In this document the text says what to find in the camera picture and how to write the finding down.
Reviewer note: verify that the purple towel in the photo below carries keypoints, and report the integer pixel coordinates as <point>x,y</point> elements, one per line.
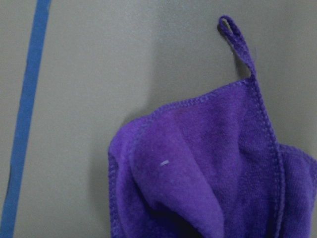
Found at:
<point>210,167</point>

